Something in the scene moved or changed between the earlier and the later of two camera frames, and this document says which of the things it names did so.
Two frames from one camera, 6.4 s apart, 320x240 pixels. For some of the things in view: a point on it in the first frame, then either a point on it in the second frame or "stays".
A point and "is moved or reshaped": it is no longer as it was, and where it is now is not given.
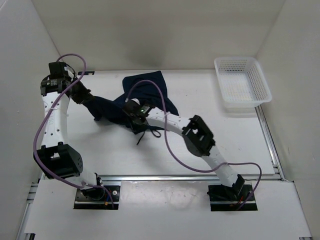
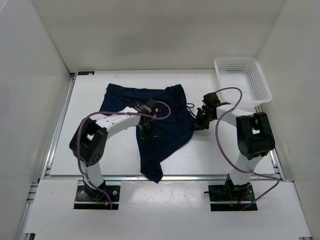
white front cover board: [163, 208] stays
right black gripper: [136, 128] -> [198, 124]
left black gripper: [83, 98] -> [151, 135]
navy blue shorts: [110, 109] is moved or reshaped
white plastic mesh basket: [243, 83] stays
